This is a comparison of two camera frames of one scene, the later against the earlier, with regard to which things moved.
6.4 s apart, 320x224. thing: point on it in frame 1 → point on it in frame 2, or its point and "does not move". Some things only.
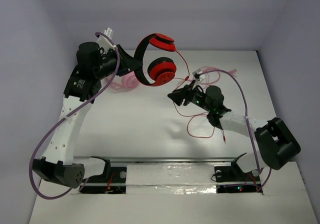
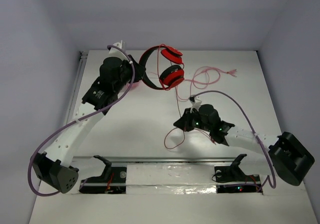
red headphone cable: (193, 115) → (177, 105)
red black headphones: (161, 70) → (172, 75)
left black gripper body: (121, 59) → (133, 67)
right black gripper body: (190, 92) → (192, 119)
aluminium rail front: (92, 159) does not move
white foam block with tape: (169, 179) does not move
